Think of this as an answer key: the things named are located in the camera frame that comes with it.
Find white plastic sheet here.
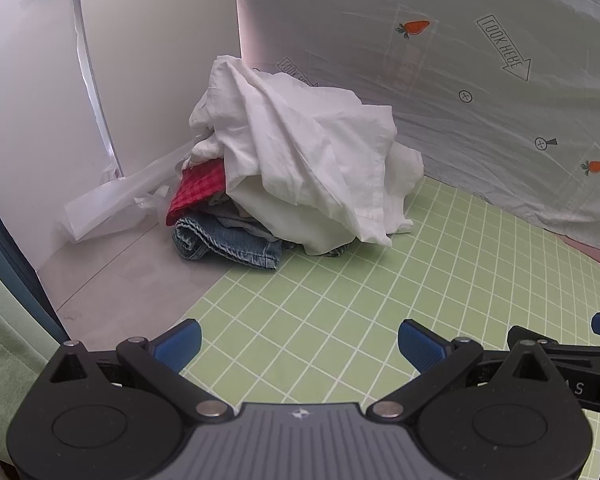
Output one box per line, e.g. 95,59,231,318
64,150,201,243

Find silver tape strip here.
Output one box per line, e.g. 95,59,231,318
47,0,127,181

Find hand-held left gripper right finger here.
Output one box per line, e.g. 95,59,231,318
366,319,577,421

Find white shirt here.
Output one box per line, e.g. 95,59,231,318
182,54,425,257

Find grey garment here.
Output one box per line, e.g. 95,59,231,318
207,196,281,241

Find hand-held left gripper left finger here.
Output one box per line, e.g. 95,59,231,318
47,319,233,422

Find blue jeans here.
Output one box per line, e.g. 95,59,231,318
172,210,283,271

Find red checked cloth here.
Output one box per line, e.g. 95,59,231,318
166,162,228,227

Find green grid mat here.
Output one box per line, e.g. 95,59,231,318
180,175,600,480

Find grey carrot print sheet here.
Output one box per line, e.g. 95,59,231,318
235,0,600,275

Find light green cloth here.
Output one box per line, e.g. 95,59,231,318
0,255,67,467

